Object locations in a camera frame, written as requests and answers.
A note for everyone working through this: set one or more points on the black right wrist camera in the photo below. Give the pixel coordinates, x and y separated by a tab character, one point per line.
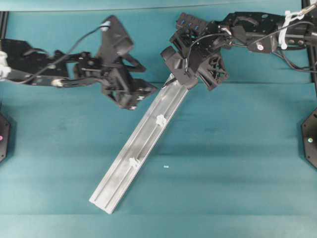
261	46

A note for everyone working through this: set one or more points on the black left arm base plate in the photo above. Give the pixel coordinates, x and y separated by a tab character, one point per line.
4	136

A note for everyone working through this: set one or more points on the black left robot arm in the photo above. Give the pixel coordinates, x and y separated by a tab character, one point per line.
26	65

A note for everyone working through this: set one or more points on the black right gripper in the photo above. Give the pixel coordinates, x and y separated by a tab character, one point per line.
197	57

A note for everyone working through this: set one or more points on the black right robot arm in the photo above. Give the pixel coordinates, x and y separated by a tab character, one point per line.
299	33

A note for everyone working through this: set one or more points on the black USB hub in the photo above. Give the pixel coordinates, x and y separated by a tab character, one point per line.
191	22

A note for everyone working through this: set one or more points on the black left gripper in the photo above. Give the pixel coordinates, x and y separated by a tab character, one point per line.
114	78

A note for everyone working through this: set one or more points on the silver aluminium rail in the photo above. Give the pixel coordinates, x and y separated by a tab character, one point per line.
134	153

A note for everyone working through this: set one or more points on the black metal frame rail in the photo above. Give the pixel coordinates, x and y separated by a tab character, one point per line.
312	50

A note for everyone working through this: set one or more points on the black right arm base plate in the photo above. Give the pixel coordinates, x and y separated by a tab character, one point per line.
309	138

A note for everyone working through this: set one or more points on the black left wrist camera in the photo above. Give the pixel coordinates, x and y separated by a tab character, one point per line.
116	42

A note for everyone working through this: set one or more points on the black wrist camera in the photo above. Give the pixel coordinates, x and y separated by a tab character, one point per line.
261	46
116	42

